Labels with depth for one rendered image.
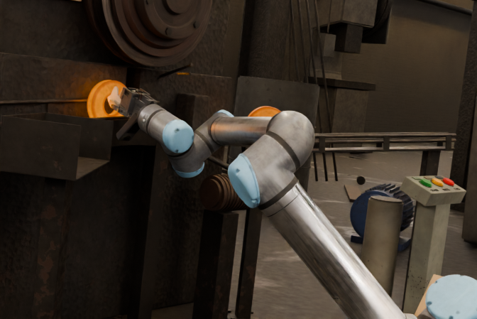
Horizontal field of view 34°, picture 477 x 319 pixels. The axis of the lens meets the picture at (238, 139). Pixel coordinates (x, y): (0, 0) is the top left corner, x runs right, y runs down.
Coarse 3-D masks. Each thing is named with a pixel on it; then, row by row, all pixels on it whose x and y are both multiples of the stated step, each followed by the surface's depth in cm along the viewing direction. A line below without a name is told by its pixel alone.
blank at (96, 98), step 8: (104, 80) 246; (112, 80) 245; (96, 88) 242; (104, 88) 243; (112, 88) 245; (120, 88) 248; (96, 96) 241; (104, 96) 244; (88, 104) 242; (96, 104) 242; (88, 112) 243; (96, 112) 242; (104, 112) 244; (112, 112) 250
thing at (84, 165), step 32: (32, 128) 190; (64, 128) 188; (96, 128) 214; (0, 160) 191; (32, 160) 190; (64, 160) 189; (96, 160) 213; (64, 192) 203; (64, 224) 205; (64, 256) 208
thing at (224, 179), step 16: (208, 176) 267; (224, 176) 267; (208, 192) 266; (224, 192) 262; (208, 208) 267; (224, 208) 266; (240, 208) 272; (208, 224) 270; (224, 224) 266; (208, 240) 269; (224, 240) 267; (208, 256) 269; (224, 256) 268; (208, 272) 269; (224, 272) 269; (208, 288) 269; (224, 288) 270; (208, 304) 269; (224, 304) 271
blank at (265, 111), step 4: (260, 108) 275; (264, 108) 275; (268, 108) 275; (272, 108) 276; (252, 112) 275; (256, 112) 275; (260, 112) 275; (264, 112) 275; (268, 112) 276; (272, 112) 276; (276, 112) 276; (248, 116) 276; (252, 116) 275; (256, 116) 275; (260, 116) 275; (264, 116) 275; (268, 116) 276; (272, 116) 276
